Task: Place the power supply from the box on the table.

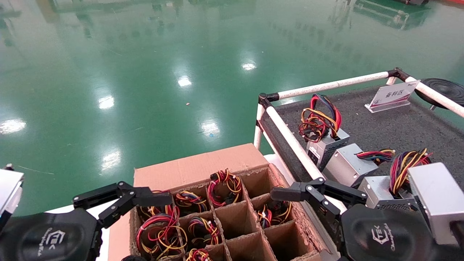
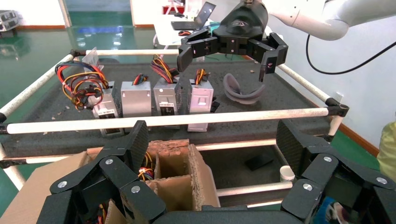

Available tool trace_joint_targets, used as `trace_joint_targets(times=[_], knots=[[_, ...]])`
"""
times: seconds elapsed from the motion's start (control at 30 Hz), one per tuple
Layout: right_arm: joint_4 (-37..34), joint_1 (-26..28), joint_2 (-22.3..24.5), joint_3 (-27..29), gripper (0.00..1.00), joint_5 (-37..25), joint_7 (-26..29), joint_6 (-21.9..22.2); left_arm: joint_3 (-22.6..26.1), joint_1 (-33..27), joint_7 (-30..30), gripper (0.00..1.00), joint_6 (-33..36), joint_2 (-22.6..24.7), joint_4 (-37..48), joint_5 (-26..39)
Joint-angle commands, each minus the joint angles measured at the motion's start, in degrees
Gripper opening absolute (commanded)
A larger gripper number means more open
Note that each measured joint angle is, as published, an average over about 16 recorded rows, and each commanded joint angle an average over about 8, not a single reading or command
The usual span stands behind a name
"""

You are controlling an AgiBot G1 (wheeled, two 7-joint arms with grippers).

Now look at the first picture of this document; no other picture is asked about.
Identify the dark grey felt mat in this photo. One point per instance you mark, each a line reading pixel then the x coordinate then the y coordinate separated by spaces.
pixel 398 130

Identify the clear acrylic sign stand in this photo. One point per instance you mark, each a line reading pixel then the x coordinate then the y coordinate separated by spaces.
pixel 393 95

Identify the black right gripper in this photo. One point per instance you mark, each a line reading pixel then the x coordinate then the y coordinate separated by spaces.
pixel 384 235

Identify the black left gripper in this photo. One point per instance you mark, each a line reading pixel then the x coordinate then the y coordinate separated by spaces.
pixel 43 235

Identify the cardboard box with dividers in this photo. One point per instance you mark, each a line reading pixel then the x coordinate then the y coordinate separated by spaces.
pixel 199 165

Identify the black round ribbed disc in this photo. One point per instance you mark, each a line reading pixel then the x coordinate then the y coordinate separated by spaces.
pixel 444 88

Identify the white pipe table frame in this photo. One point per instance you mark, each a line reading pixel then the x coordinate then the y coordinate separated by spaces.
pixel 290 139

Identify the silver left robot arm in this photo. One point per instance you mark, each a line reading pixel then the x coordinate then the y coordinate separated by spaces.
pixel 9 188

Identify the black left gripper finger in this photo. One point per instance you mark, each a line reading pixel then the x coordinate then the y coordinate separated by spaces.
pixel 152 199

